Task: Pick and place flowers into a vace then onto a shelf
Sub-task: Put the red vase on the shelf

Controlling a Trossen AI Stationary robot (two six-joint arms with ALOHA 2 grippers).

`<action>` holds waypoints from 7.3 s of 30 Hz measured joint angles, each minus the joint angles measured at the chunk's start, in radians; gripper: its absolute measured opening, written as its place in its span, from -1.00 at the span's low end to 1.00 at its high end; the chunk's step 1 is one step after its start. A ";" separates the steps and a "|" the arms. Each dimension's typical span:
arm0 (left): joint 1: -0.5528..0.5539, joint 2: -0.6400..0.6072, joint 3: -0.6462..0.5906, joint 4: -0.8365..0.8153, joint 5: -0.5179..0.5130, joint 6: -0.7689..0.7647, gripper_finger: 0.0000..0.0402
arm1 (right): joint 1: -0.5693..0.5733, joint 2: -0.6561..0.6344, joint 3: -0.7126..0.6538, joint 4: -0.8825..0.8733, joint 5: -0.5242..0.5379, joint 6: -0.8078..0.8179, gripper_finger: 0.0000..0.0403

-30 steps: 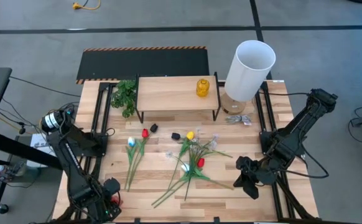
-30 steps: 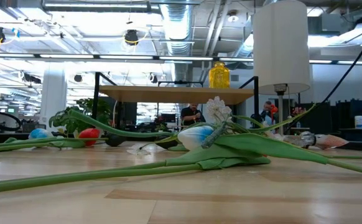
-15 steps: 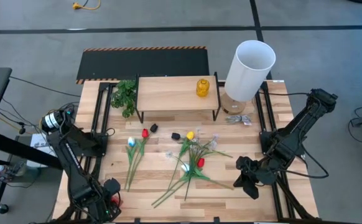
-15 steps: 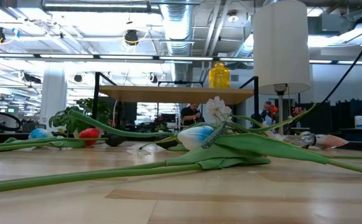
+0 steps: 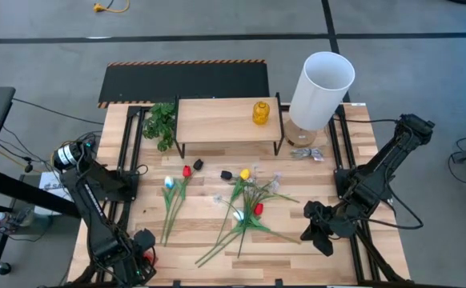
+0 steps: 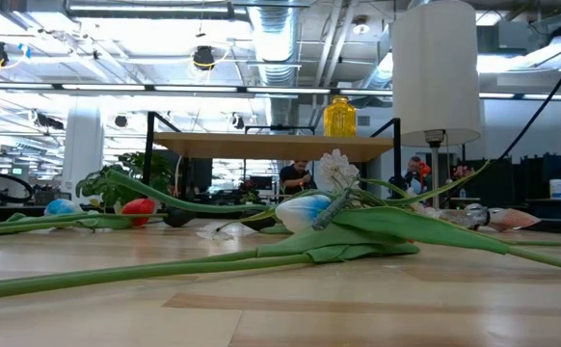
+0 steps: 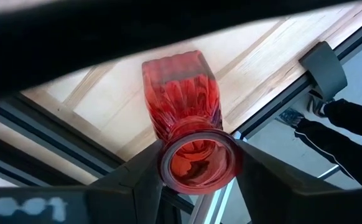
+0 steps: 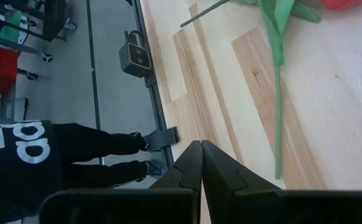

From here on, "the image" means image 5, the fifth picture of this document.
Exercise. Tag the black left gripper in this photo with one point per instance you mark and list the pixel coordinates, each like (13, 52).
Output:
(125, 264)

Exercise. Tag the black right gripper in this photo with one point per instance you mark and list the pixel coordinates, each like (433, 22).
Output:
(342, 227)

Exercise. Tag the white blossom spray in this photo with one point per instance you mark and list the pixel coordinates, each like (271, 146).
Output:
(275, 186)

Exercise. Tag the red artificial tulip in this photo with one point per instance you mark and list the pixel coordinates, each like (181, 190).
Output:
(217, 198)
(186, 171)

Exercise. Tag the yellow glass vase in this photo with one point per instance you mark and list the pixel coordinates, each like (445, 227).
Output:
(261, 114)

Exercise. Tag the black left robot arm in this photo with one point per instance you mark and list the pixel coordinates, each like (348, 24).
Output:
(97, 224)

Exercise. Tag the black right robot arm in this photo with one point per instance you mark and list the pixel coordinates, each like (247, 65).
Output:
(393, 152)

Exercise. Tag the wooden shelf with black legs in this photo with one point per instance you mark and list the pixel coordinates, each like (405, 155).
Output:
(225, 120)

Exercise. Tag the clear plastic wrapped packet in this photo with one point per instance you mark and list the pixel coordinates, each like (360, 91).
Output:
(307, 153)

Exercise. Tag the white printed box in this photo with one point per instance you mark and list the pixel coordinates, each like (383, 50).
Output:
(49, 188)

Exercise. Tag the green leafy potted plant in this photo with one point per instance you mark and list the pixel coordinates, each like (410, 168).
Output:
(161, 124)

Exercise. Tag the white shade table lamp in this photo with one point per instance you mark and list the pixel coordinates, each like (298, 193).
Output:
(321, 92)

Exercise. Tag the black caster wheel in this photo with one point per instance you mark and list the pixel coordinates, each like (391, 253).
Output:
(4, 268)

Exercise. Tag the small white capped bottle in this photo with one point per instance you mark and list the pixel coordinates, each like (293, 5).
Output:
(1, 216)

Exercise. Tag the black hazard striped floor mat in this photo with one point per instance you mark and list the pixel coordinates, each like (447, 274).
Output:
(145, 84)

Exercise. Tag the black rail bracket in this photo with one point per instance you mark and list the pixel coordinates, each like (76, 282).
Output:
(279, 282)
(177, 282)

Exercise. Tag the black aluminium mount frame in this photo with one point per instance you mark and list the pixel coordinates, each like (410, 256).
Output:
(360, 256)
(135, 109)

